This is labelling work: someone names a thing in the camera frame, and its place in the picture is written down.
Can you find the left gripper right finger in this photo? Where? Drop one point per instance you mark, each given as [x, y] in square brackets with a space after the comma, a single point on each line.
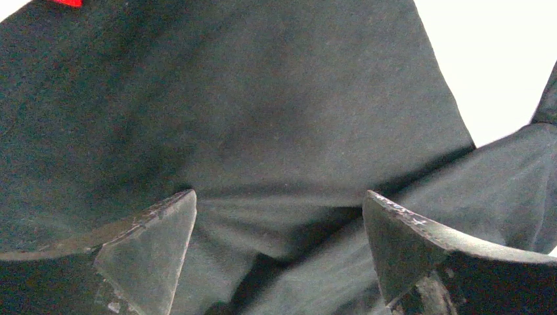
[425, 267]

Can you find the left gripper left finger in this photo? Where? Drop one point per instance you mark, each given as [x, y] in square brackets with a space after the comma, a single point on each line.
[129, 266]

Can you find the black t shirt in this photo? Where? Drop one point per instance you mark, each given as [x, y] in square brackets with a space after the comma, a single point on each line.
[280, 115]

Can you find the folded red t shirt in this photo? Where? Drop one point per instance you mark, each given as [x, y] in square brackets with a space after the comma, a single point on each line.
[70, 3]

